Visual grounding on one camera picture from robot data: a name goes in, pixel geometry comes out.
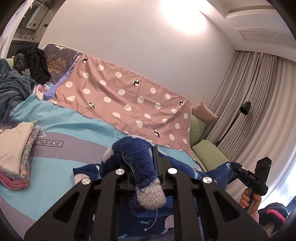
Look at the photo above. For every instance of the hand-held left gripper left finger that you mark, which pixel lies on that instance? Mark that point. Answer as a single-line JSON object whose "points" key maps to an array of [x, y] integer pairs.
{"points": [[122, 178]]}

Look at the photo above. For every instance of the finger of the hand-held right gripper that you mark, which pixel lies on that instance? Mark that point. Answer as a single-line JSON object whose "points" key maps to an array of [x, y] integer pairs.
{"points": [[238, 170]]}

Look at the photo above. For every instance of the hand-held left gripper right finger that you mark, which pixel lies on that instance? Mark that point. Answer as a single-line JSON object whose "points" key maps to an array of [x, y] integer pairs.
{"points": [[159, 166]]}

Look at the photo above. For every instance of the navy star-print fleece robe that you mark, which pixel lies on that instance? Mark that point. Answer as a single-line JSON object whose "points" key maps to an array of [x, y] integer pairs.
{"points": [[136, 157]]}

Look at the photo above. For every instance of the person's right forearm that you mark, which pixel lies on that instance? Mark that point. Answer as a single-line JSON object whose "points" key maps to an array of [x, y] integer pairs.
{"points": [[255, 217]]}

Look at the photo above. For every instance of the dark clothes pile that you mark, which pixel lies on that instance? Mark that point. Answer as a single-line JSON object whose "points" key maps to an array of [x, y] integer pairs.
{"points": [[38, 62]]}

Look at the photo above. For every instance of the person's right hand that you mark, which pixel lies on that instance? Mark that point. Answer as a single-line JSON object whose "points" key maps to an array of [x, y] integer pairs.
{"points": [[244, 199]]}

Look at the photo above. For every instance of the small green pillow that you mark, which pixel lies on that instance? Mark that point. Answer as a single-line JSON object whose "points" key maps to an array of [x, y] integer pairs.
{"points": [[210, 153]]}

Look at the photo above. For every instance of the dark clothing with pink trim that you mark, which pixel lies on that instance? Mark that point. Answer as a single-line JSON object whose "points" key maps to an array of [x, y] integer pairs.
{"points": [[275, 212]]}

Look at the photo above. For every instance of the large green pillow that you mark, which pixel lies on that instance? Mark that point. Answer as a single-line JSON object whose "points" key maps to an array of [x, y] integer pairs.
{"points": [[197, 129]]}

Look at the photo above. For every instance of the black floor lamp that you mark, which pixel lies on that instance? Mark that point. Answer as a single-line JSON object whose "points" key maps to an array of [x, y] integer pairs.
{"points": [[245, 107]]}

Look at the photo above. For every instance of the pink pillow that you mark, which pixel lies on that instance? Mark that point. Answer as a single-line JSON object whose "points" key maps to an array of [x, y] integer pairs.
{"points": [[203, 112]]}

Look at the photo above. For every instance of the blue grey bed sheet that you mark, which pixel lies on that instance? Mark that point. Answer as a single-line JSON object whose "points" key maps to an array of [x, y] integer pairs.
{"points": [[76, 120]]}

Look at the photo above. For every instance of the beige curtain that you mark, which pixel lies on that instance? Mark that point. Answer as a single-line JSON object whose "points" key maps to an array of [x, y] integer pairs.
{"points": [[266, 92]]}

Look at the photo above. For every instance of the pink polka-dot cloth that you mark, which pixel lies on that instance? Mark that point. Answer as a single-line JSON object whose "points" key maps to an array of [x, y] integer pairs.
{"points": [[120, 92]]}

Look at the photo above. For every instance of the floral folded cloth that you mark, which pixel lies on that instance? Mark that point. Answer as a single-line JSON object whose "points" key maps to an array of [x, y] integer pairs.
{"points": [[29, 150]]}

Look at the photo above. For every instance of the pink folded cloth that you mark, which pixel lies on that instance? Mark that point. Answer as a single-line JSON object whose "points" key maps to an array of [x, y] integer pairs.
{"points": [[13, 183]]}

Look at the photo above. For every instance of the cream folded cloth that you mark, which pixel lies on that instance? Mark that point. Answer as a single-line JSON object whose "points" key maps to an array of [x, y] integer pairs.
{"points": [[13, 143]]}

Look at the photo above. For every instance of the floral printed cloth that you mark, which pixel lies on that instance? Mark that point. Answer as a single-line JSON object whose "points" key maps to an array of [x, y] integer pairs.
{"points": [[42, 89]]}

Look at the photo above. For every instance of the purple patterned cover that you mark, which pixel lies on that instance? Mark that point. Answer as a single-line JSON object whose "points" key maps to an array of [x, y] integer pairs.
{"points": [[57, 60]]}

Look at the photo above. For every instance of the ceiling air vent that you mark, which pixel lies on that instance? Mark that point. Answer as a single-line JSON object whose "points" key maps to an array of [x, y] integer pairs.
{"points": [[261, 34]]}

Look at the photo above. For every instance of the teal grey blanket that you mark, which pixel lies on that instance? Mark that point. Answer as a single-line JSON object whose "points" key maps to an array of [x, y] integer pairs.
{"points": [[13, 88]]}

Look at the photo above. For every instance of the wall cabinet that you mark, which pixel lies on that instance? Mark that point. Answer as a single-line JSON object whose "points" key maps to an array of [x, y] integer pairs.
{"points": [[31, 16]]}

